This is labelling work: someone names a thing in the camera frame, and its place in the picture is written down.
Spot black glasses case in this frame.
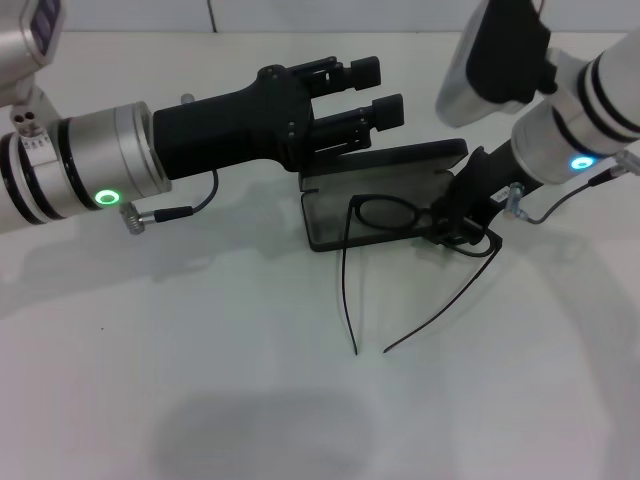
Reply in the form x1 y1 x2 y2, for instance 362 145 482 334
298 138 470 253

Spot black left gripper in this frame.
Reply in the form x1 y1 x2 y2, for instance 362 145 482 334
151 54 384 182

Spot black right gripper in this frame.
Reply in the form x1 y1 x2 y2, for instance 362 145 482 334
312 93 545 250

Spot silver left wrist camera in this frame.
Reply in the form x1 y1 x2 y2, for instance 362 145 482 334
0 0 67 139

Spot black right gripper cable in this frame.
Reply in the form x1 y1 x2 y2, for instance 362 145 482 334
503 151 640 227

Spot black glasses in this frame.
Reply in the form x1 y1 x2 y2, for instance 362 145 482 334
341 193 504 356

